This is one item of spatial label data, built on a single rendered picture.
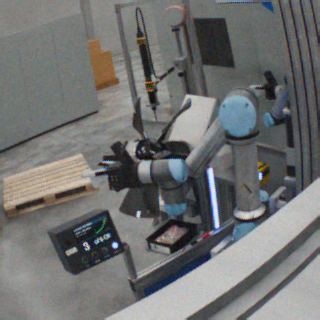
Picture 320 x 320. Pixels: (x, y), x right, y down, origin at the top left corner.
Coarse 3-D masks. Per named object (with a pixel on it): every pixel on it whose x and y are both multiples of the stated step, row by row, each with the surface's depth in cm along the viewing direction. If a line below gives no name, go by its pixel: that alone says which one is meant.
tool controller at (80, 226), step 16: (96, 208) 185; (64, 224) 175; (80, 224) 170; (96, 224) 174; (112, 224) 178; (64, 240) 166; (80, 240) 169; (96, 240) 173; (112, 240) 177; (64, 256) 166; (80, 256) 169; (112, 256) 177; (80, 272) 168
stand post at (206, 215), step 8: (200, 176) 276; (208, 176) 276; (200, 184) 278; (208, 184) 278; (200, 192) 281; (208, 192) 280; (200, 200) 284; (208, 200) 282; (200, 208) 289; (208, 208) 282; (200, 216) 290; (208, 216) 284; (208, 224) 286
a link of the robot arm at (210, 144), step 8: (216, 120) 155; (216, 128) 155; (208, 136) 157; (216, 136) 155; (224, 136) 155; (200, 144) 160; (208, 144) 158; (216, 144) 157; (192, 152) 163; (200, 152) 160; (208, 152) 159; (216, 152) 160; (192, 160) 162; (200, 160) 161; (208, 160) 161; (192, 168) 163; (200, 168) 163; (192, 176) 165; (192, 184) 168
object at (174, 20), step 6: (174, 6) 272; (168, 12) 274; (174, 12) 273; (180, 12) 272; (162, 18) 278; (168, 18) 276; (174, 18) 275; (180, 18) 274; (186, 18) 277; (168, 24) 278; (174, 24) 277; (180, 24) 277
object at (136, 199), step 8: (152, 184) 242; (128, 192) 242; (136, 192) 241; (144, 192) 240; (152, 192) 240; (128, 200) 241; (136, 200) 239; (144, 200) 239; (152, 200) 239; (120, 208) 241; (128, 208) 239; (136, 208) 238; (144, 208) 237; (152, 208) 237; (136, 216) 237; (144, 216) 236; (152, 216) 235
